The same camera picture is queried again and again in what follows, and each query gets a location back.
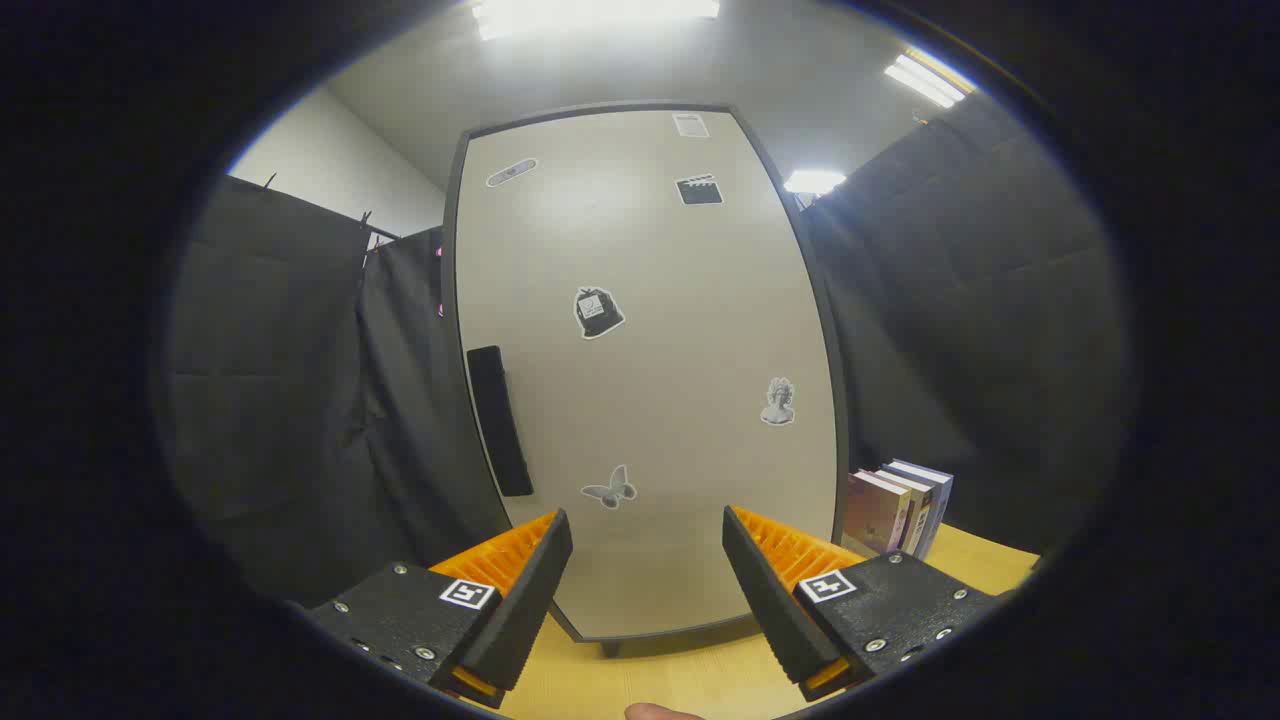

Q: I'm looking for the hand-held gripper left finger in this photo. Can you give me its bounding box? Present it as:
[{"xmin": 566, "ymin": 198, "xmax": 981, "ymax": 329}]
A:
[{"xmin": 300, "ymin": 508, "xmax": 574, "ymax": 711}]

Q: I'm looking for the dark grey cabinet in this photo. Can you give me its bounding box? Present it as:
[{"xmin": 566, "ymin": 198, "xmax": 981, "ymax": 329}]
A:
[{"xmin": 440, "ymin": 100, "xmax": 853, "ymax": 658}]

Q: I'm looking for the black backdrop cloth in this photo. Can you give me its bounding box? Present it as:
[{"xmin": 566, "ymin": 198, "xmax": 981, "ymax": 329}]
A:
[{"xmin": 168, "ymin": 95, "xmax": 1133, "ymax": 603}]

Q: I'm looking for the black door handle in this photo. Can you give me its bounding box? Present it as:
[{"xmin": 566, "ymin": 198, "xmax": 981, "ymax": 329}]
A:
[{"xmin": 466, "ymin": 345, "xmax": 535, "ymax": 498}]

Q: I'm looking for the beige cover book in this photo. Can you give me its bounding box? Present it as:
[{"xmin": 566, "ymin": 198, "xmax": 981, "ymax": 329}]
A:
[{"xmin": 875, "ymin": 465, "xmax": 933, "ymax": 557}]

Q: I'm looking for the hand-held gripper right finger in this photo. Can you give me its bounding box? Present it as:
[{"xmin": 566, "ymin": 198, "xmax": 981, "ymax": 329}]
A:
[{"xmin": 722, "ymin": 505, "xmax": 1001, "ymax": 704}]

